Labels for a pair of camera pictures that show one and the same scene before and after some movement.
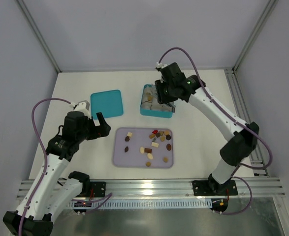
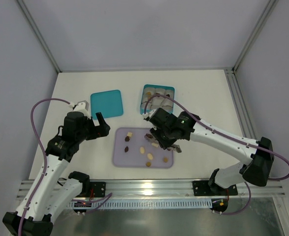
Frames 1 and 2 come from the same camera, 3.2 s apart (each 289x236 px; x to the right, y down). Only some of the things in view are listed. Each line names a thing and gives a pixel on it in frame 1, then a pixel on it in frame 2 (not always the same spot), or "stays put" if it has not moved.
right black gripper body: x=166 y=94 to x=163 y=137
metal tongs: x=172 y=105 to x=174 y=147
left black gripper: x=95 y=130 stays put
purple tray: x=143 y=147 stays put
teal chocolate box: x=149 y=104 stays put
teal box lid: x=109 y=103 stays put
